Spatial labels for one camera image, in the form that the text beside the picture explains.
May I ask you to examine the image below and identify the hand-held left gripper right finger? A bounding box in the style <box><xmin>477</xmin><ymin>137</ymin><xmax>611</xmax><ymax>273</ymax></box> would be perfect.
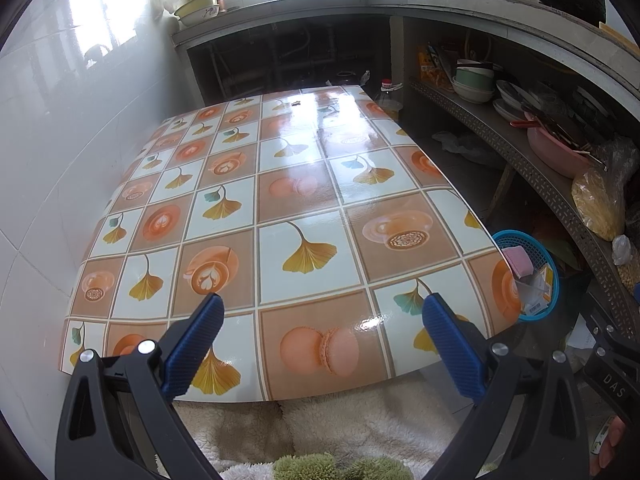
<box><xmin>421</xmin><ymin>293</ymin><xmax>587</xmax><ymax>480</ymax></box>

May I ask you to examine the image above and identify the orange snack packet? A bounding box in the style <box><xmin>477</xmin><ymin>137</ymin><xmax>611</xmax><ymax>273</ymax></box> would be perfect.
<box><xmin>417</xmin><ymin>45</ymin><xmax>446</xmax><ymax>83</ymax></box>

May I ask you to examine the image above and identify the yellow cooking oil bottle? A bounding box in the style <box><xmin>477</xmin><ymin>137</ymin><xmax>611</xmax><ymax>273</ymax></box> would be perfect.
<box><xmin>372</xmin><ymin>78</ymin><xmax>405</xmax><ymax>121</ymax></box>

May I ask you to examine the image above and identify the blue plastic mesh basket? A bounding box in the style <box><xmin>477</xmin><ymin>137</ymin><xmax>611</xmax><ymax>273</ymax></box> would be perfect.
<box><xmin>490</xmin><ymin>230</ymin><xmax>561</xmax><ymax>323</ymax></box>

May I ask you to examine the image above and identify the concrete counter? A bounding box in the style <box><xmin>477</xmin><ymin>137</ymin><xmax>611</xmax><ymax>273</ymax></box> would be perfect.
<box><xmin>172</xmin><ymin>0</ymin><xmax>640</xmax><ymax>126</ymax></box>

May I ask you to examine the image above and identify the crumpled clear plastic bag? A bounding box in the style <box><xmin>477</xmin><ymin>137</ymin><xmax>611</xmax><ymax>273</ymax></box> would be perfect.
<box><xmin>592</xmin><ymin>135</ymin><xmax>640</xmax><ymax>196</ymax></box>

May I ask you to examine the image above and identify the clear bag of yellow noodles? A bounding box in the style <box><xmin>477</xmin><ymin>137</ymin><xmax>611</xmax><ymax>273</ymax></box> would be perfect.
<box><xmin>571</xmin><ymin>167</ymin><xmax>627</xmax><ymax>242</ymax></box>

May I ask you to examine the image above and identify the yellow cardboard box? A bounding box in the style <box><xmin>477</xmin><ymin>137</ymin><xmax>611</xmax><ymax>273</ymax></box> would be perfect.
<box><xmin>532</xmin><ymin>265</ymin><xmax>558</xmax><ymax>306</ymax></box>

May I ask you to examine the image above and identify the green-rimmed enamel basin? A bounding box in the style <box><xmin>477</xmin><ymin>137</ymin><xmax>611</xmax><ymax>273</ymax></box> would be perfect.
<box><xmin>173</xmin><ymin>0</ymin><xmax>221</xmax><ymax>27</ymax></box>

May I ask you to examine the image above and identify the wooden cutting board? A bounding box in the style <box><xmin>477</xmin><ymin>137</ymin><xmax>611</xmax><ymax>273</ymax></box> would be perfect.
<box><xmin>597</xmin><ymin>21</ymin><xmax>640</xmax><ymax>53</ymax></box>

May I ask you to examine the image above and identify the clear plastic packaging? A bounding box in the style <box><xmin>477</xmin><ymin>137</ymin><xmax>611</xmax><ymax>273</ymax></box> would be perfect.
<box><xmin>515</xmin><ymin>275</ymin><xmax>551</xmax><ymax>316</ymax></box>

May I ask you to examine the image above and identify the white crumpled plastic bag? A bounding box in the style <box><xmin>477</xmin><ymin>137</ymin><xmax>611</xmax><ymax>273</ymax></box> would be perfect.
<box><xmin>432</xmin><ymin>130</ymin><xmax>493</xmax><ymax>158</ymax></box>

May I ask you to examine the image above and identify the white fluffy blanket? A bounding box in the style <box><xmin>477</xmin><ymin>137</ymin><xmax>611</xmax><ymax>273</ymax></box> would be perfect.
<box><xmin>170</xmin><ymin>385</ymin><xmax>481</xmax><ymax>480</ymax></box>

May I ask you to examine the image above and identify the pink plastic basin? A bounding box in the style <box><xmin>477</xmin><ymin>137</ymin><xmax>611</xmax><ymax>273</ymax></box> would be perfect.
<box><xmin>525</xmin><ymin>112</ymin><xmax>593</xmax><ymax>178</ymax></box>

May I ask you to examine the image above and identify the white woven sack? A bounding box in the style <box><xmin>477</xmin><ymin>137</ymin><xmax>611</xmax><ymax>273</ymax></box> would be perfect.
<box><xmin>562</xmin><ymin>317</ymin><xmax>598</xmax><ymax>376</ymax></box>

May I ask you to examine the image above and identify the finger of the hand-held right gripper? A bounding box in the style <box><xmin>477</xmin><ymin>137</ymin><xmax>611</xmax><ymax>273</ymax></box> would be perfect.
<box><xmin>580</xmin><ymin>285</ymin><xmax>640</xmax><ymax>356</ymax></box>

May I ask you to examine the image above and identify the bundle of chopsticks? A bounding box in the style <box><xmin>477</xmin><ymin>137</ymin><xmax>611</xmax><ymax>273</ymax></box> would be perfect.
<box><xmin>520</xmin><ymin>102</ymin><xmax>596</xmax><ymax>153</ymax></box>

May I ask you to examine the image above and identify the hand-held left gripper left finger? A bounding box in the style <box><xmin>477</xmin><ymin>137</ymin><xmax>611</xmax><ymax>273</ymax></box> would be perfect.
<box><xmin>55</xmin><ymin>292</ymin><xmax>226</xmax><ymax>480</ymax></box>

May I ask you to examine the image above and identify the table with printed tablecloth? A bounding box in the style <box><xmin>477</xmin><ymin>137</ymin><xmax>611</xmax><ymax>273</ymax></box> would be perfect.
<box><xmin>59</xmin><ymin>85</ymin><xmax>523</xmax><ymax>403</ymax></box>

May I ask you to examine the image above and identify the green bowl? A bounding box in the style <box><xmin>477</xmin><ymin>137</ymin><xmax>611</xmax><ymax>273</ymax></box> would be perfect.
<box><xmin>452</xmin><ymin>69</ymin><xmax>497</xmax><ymax>92</ymax></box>

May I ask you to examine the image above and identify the person's right hand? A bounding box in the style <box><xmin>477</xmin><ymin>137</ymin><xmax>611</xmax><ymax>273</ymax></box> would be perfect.
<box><xmin>597</xmin><ymin>416</ymin><xmax>628</xmax><ymax>466</ymax></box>

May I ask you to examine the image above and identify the white knotted plastic bag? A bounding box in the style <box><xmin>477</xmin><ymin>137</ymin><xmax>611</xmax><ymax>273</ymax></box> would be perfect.
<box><xmin>611</xmin><ymin>234</ymin><xmax>633</xmax><ymax>266</ymax></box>

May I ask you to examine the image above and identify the green fluffy cushion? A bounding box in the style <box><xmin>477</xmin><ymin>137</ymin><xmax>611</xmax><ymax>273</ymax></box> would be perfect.
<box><xmin>272</xmin><ymin>452</ymin><xmax>411</xmax><ymax>480</ymax></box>

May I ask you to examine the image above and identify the stack of white plates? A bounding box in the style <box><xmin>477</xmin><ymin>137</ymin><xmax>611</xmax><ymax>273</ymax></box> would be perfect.
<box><xmin>492</xmin><ymin>80</ymin><xmax>543</xmax><ymax>123</ymax></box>

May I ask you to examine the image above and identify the clear bag of soybeans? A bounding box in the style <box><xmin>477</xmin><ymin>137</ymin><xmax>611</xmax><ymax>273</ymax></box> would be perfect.
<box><xmin>617</xmin><ymin>260</ymin><xmax>640</xmax><ymax>293</ymax></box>

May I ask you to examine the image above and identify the perforated metal shelf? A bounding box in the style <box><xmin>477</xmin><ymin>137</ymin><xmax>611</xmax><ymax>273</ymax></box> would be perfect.
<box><xmin>409</xmin><ymin>77</ymin><xmax>640</xmax><ymax>331</ymax></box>

